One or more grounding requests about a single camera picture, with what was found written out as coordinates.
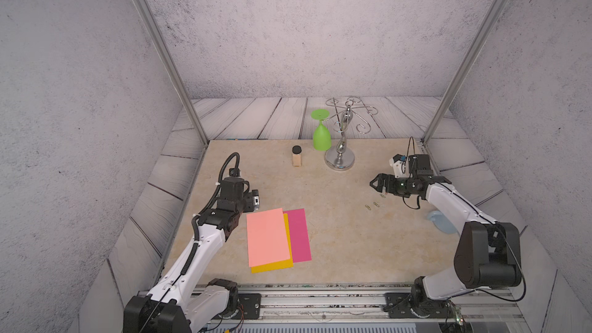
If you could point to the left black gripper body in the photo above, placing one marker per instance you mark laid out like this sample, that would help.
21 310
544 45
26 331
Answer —
247 202

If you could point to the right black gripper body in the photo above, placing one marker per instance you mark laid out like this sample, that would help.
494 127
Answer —
401 186

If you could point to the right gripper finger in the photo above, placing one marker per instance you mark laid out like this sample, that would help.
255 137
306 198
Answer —
381 189
378 182

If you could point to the salmon pink paper sheet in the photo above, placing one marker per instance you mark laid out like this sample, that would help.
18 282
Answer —
267 238

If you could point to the magenta paper sheet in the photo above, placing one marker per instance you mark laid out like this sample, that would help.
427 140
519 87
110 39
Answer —
300 242

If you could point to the yellow paper sheet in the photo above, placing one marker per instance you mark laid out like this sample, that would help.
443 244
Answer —
278 265

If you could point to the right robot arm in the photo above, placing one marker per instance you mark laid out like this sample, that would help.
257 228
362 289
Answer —
488 253

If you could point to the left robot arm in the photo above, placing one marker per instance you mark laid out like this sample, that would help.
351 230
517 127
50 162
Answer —
171 306

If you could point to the silver metal hanger stand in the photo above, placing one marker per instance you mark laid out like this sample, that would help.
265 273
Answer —
340 157

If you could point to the light blue cup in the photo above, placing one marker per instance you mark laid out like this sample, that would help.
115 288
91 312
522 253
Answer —
441 222

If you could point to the wooden block with black cap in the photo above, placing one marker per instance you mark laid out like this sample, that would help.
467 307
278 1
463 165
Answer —
296 156

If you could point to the green plastic wine glass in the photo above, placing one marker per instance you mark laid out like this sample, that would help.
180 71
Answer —
321 135

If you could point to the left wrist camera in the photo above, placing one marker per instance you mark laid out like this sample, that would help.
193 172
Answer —
255 200

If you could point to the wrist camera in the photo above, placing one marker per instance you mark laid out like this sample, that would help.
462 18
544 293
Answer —
400 166
255 200

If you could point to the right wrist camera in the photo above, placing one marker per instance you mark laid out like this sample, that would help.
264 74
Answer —
400 166

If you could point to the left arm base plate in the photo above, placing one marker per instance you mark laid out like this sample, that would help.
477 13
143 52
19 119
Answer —
240 305

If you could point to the right aluminium frame post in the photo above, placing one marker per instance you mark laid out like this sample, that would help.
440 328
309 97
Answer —
493 13

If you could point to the aluminium frame post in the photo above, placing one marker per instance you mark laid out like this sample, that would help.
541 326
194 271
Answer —
493 13
147 17

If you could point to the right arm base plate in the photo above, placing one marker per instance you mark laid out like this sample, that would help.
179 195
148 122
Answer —
402 306

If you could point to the aluminium front rail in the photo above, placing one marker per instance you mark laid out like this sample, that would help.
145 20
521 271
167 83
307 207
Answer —
358 308

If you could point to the left aluminium frame post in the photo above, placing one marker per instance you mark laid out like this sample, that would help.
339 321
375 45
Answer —
147 17

